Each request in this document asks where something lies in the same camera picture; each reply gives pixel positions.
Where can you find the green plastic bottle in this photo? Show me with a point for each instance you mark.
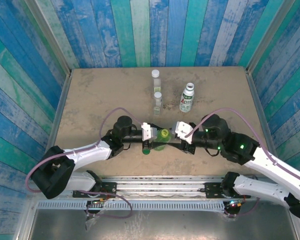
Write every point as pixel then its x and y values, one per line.
pixel 162 138

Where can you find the slim clear labelled bottle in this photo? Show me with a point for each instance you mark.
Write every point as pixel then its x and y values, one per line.
pixel 157 107

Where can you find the white bottle cap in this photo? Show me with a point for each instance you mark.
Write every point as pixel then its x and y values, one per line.
pixel 157 95
pixel 155 73

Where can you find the white AD milk bottle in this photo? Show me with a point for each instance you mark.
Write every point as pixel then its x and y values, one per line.
pixel 186 102

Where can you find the wide clear ribbed bottle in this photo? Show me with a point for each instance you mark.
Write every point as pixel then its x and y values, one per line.
pixel 156 86

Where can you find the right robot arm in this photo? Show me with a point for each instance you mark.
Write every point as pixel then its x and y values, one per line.
pixel 272 165

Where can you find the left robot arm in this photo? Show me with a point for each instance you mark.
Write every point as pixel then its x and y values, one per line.
pixel 84 152

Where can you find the small circuit board with LEDs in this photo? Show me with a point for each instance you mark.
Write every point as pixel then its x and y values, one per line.
pixel 98 201
pixel 234 204

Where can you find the steel sheet panel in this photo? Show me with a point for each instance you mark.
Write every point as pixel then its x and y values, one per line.
pixel 164 225

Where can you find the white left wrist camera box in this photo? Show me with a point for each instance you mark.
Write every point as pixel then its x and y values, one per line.
pixel 149 131

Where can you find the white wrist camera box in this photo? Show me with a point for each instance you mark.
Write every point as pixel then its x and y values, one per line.
pixel 182 131
pixel 149 131

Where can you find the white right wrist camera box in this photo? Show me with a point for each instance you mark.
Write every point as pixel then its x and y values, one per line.
pixel 182 131

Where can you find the aluminium mounting rail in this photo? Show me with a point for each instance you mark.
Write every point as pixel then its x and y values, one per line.
pixel 159 186

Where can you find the aluminium table side rail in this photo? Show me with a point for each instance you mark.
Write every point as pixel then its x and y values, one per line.
pixel 62 105
pixel 258 107

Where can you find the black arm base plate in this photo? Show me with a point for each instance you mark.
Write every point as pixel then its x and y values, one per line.
pixel 109 191
pixel 212 191

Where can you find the aluminium corner post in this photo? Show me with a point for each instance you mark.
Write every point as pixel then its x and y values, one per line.
pixel 49 37
pixel 270 37

